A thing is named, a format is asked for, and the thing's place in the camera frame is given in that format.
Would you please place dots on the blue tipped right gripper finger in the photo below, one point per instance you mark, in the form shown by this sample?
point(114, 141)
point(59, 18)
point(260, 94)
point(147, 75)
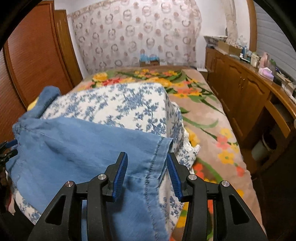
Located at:
point(11, 143)

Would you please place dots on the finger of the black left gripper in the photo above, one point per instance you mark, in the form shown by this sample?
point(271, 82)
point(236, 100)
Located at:
point(7, 156)

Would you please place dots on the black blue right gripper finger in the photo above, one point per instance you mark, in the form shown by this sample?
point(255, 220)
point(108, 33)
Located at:
point(178, 175)
point(115, 177)

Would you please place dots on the blue denim pants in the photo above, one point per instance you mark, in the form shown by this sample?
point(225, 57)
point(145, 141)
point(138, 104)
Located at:
point(54, 151)

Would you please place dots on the floral brown bed blanket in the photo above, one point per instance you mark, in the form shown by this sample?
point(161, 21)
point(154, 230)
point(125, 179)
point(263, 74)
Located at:
point(220, 156)

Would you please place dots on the yellow garment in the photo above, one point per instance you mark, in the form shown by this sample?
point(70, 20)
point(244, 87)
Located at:
point(32, 104)

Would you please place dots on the blue floral white cloth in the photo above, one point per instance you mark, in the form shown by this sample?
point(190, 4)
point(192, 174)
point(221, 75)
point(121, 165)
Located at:
point(137, 106)

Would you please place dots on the brown louvered wooden wardrobe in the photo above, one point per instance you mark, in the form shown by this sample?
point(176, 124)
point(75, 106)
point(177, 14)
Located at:
point(38, 53)

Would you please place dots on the long wooden sideboard cabinet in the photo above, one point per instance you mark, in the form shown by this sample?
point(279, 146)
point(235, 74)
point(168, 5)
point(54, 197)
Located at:
point(254, 106)

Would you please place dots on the cardboard box with blue items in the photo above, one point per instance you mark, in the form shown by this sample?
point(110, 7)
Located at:
point(152, 60)

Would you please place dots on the pink tissue pack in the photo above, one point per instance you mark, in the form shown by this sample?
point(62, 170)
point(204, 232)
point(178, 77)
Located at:
point(266, 73)

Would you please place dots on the cardboard box on sideboard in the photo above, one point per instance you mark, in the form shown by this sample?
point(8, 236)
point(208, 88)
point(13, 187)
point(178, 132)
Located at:
point(229, 49)

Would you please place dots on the white bottle on sideboard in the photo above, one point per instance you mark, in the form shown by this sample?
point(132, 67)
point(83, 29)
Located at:
point(255, 60)

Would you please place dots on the patterned box on sideboard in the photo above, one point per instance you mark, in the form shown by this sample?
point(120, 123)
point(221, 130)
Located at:
point(212, 41)

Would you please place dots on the pink bottle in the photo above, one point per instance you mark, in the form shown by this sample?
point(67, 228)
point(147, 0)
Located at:
point(264, 61)

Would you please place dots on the pink circle patterned curtain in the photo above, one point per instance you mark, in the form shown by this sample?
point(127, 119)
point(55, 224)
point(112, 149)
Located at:
point(114, 34)

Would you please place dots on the beige tied side curtain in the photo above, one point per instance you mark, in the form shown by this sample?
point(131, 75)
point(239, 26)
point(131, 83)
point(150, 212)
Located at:
point(231, 25)

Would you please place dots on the grey window blind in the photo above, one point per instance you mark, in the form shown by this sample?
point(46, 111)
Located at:
point(272, 40)

